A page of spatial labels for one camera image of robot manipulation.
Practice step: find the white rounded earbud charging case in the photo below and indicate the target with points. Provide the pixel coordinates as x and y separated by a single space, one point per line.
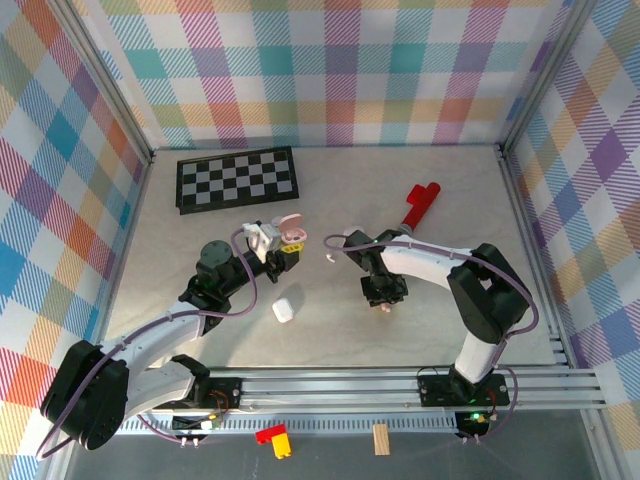
283 311

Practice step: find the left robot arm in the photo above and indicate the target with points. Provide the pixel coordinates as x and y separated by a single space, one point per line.
150 334

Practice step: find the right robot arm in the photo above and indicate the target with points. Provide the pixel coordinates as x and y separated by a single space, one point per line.
420 262

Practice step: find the red plastic block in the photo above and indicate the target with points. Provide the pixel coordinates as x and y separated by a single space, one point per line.
420 210

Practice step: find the black and white chessboard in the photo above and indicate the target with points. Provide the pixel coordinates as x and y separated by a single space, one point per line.
235 180

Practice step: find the small red toy brick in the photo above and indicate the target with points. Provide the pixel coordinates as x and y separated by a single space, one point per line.
416 194

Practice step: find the small wooden block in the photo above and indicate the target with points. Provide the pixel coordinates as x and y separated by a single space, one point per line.
381 440

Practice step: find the large red toy brick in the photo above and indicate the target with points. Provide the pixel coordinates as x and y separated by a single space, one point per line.
270 434

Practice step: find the yellow toy brick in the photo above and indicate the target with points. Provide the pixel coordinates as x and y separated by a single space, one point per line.
281 446

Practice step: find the aluminium side rail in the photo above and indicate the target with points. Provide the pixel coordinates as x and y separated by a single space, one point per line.
129 225
524 225

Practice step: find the aluminium slotted base rail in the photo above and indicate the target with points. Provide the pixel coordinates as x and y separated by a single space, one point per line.
330 387

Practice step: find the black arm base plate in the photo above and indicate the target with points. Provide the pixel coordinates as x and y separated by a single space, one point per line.
440 392
225 392

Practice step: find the aluminium frame post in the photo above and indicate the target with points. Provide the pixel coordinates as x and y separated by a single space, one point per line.
109 85
542 75

